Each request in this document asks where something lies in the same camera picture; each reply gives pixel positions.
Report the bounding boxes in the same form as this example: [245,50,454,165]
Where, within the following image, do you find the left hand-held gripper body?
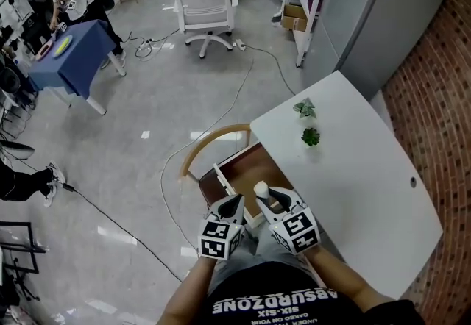
[196,218,247,262]

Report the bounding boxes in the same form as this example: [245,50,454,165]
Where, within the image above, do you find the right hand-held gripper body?
[268,201,322,256]

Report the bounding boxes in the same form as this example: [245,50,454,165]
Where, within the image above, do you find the white and brown drawer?
[212,142,295,231]

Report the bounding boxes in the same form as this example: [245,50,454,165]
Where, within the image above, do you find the person's left forearm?
[157,255,222,325]

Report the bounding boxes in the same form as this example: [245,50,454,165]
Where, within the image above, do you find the person's right forearm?
[304,244,389,314]

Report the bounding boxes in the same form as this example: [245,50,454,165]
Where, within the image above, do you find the person's grey shorts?
[209,220,329,293]

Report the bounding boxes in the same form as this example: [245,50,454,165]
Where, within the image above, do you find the person's black shirt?
[204,260,427,325]

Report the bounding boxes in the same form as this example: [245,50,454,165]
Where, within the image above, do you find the white desk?
[249,70,445,301]

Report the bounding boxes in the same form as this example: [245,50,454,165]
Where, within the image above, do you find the dark green potted plant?
[300,126,322,148]

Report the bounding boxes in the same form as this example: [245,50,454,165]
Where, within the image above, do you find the pale leaved potted plant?
[292,96,318,120]

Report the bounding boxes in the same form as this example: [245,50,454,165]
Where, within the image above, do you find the cardboard box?
[280,3,309,32]

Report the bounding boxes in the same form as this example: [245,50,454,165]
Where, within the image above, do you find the white metal shelf rack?
[272,0,335,68]

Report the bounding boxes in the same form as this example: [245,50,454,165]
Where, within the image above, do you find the white office chair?
[169,0,241,60]

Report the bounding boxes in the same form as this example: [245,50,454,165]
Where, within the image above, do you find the grey refrigerator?
[300,0,448,101]

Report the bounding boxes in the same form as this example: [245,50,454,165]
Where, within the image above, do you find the blue clothed table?
[28,18,128,117]

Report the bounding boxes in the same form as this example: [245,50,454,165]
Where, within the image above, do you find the yellow plate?
[52,35,74,59]

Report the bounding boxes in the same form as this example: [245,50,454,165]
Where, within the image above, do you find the pink plate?
[35,39,55,61]

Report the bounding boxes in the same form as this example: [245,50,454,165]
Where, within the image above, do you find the curved wooden handle bar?
[179,122,254,209]

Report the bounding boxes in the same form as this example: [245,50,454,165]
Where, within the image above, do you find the black floor cable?
[71,187,184,283]

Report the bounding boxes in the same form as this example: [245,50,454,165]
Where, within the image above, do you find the white floor cable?
[159,56,256,259]

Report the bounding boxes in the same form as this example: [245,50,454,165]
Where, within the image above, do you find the black metal frame stand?
[0,221,48,303]

